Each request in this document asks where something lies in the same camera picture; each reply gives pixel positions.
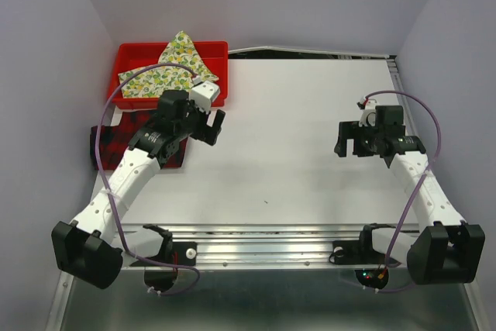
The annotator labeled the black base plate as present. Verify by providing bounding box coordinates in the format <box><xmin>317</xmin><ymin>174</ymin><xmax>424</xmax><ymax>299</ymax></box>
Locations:
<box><xmin>130</xmin><ymin>241</ymin><xmax>199</xmax><ymax>296</ymax></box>
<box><xmin>328</xmin><ymin>240</ymin><xmax>407</xmax><ymax>294</ymax></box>

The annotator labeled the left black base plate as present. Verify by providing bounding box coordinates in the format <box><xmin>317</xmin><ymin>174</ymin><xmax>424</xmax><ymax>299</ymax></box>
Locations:
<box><xmin>130</xmin><ymin>241</ymin><xmax>199</xmax><ymax>296</ymax></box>

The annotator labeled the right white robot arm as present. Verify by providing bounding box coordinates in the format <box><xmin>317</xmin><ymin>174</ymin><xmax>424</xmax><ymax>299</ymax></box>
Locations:
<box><xmin>329</xmin><ymin>103</ymin><xmax>485</xmax><ymax>289</ymax></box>

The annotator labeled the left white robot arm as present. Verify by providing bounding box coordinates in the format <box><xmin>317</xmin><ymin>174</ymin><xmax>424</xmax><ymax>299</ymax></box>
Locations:
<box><xmin>51</xmin><ymin>81</ymin><xmax>225</xmax><ymax>289</ymax></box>

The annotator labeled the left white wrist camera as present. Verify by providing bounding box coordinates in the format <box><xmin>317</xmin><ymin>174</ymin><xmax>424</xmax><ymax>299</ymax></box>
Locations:
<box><xmin>189</xmin><ymin>81</ymin><xmax>220</xmax><ymax>112</ymax></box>

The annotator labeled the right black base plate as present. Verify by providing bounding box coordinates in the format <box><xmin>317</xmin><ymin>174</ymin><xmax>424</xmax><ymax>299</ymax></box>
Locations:
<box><xmin>328</xmin><ymin>240</ymin><xmax>407</xmax><ymax>294</ymax></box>

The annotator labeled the lemon print skirt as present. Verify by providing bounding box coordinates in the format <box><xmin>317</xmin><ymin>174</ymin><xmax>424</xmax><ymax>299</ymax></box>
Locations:
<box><xmin>121</xmin><ymin>31</ymin><xmax>219</xmax><ymax>98</ymax></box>

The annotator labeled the aluminium rail frame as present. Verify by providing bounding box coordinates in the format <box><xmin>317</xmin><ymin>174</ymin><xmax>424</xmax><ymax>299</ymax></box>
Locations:
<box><xmin>47</xmin><ymin>57</ymin><xmax>487</xmax><ymax>330</ymax></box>

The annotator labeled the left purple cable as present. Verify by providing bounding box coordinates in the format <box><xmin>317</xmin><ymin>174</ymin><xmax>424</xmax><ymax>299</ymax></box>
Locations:
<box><xmin>95</xmin><ymin>62</ymin><xmax>201</xmax><ymax>296</ymax></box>

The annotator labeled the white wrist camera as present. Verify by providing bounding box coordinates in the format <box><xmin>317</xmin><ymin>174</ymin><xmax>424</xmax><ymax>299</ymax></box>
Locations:
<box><xmin>357</xmin><ymin>98</ymin><xmax>377</xmax><ymax>127</ymax></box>
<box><xmin>189</xmin><ymin>81</ymin><xmax>220</xmax><ymax>112</ymax></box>

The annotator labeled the red black plaid skirt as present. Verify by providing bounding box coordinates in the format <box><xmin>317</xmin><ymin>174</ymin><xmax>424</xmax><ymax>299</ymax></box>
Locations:
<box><xmin>90</xmin><ymin>110</ymin><xmax>188</xmax><ymax>171</ymax></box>

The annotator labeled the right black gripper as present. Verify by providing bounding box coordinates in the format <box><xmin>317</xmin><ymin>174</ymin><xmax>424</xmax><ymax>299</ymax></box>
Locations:
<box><xmin>332</xmin><ymin>120</ymin><xmax>384</xmax><ymax>157</ymax></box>

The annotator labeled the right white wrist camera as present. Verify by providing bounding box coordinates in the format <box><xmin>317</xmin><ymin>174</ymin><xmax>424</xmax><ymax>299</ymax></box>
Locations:
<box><xmin>357</xmin><ymin>98</ymin><xmax>377</xmax><ymax>127</ymax></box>

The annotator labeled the red plastic bin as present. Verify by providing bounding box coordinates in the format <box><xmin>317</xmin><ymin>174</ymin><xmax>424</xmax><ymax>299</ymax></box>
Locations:
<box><xmin>106</xmin><ymin>41</ymin><xmax>229</xmax><ymax>111</ymax></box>

